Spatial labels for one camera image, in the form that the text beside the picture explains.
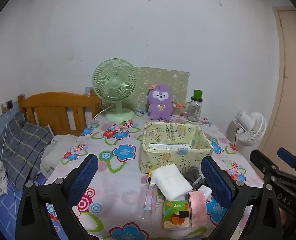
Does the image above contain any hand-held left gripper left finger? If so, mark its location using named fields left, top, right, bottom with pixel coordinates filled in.
left=15, top=154, right=99, bottom=240

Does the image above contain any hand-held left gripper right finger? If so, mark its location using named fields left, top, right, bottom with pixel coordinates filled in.
left=200, top=156, right=286, bottom=240

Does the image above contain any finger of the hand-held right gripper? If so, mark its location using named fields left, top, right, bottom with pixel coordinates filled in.
left=250, top=149, right=296, bottom=183
left=277, top=147, right=296, bottom=178

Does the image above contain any pink packet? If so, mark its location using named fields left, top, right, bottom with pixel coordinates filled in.
left=189, top=191, right=207, bottom=228

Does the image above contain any green cartoon tissue packet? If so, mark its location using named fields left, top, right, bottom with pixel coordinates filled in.
left=162, top=199, right=191, bottom=230

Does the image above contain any yellow cartoon print box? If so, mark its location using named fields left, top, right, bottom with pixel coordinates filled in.
left=139, top=121, right=213, bottom=174

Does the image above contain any clear plastic packet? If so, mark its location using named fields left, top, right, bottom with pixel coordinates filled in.
left=137, top=184, right=158, bottom=220

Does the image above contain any small white cotton pad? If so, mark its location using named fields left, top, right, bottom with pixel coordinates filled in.
left=200, top=185, right=213, bottom=198

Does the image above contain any floral tablecloth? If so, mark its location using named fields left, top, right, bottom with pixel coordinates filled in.
left=44, top=112, right=265, bottom=240

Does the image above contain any white standing fan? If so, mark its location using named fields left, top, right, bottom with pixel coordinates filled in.
left=225, top=110, right=267, bottom=155

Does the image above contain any white gauze pack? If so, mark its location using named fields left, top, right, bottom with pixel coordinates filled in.
left=153, top=164, right=193, bottom=202

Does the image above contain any white flat packet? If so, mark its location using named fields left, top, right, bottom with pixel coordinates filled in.
left=149, top=142, right=192, bottom=149

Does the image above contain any grey plaid pillow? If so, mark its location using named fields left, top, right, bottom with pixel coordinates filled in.
left=0, top=112, right=54, bottom=190

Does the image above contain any beige door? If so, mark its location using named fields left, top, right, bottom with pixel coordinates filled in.
left=259, top=5, right=296, bottom=165

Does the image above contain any glass mug jar green lid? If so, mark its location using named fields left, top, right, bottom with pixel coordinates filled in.
left=185, top=89, right=204, bottom=122

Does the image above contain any cotton swab jar orange lid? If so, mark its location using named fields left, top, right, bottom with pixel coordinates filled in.
left=172, top=100, right=186, bottom=117

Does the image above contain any wooden bed headboard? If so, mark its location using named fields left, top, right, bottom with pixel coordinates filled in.
left=18, top=92, right=102, bottom=137

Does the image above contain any blue checked bed sheet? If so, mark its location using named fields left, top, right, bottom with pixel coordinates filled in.
left=0, top=175, right=63, bottom=240

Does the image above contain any purple plush toy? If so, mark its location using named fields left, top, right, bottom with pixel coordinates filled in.
left=147, top=84, right=175, bottom=120

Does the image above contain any green desk fan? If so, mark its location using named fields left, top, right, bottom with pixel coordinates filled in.
left=92, top=58, right=138, bottom=122

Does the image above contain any green patterned board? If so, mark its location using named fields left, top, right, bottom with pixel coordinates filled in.
left=134, top=67, right=190, bottom=117

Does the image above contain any white fan cable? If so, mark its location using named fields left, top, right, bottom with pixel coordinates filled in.
left=93, top=105, right=114, bottom=120

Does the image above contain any thin white charging cable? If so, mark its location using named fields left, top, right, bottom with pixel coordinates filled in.
left=1, top=111, right=17, bottom=215

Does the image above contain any wall socket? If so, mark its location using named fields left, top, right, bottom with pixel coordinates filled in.
left=1, top=100, right=13, bottom=114

